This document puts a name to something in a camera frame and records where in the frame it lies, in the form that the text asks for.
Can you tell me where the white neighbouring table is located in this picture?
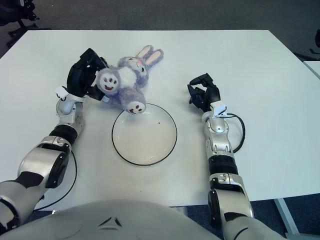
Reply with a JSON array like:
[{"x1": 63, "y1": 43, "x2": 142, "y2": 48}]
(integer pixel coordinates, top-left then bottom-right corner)
[{"x1": 303, "y1": 60, "x2": 320, "y2": 81}]

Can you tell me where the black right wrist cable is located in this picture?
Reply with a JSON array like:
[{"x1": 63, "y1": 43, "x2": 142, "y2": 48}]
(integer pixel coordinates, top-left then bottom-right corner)
[{"x1": 222, "y1": 112, "x2": 247, "y2": 153}]

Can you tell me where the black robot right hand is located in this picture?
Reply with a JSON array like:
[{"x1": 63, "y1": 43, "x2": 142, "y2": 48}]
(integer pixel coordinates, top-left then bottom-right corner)
[{"x1": 187, "y1": 73, "x2": 221, "y2": 113}]

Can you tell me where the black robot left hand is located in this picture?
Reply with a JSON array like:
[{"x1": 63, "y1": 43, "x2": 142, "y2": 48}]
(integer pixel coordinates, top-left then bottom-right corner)
[{"x1": 65, "y1": 47, "x2": 109, "y2": 102}]

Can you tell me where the grey robot torso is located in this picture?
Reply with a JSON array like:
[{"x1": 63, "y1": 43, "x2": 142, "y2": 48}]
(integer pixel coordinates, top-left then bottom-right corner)
[{"x1": 0, "y1": 198, "x2": 223, "y2": 240}]

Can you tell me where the black office chair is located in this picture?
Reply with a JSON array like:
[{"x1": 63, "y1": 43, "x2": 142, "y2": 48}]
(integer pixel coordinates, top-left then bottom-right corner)
[{"x1": 0, "y1": 0, "x2": 41, "y2": 47}]

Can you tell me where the grey metal table leg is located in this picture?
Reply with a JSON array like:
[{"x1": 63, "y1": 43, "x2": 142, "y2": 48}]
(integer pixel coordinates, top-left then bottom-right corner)
[{"x1": 274, "y1": 198, "x2": 301, "y2": 236}]

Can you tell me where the purple plush bunny doll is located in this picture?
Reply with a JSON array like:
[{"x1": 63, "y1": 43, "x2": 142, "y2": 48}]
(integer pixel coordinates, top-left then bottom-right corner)
[{"x1": 95, "y1": 44, "x2": 165, "y2": 116}]

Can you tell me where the white plate black rim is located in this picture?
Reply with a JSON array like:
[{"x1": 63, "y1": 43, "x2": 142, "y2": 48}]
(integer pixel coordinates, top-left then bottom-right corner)
[{"x1": 111, "y1": 102, "x2": 178, "y2": 166}]

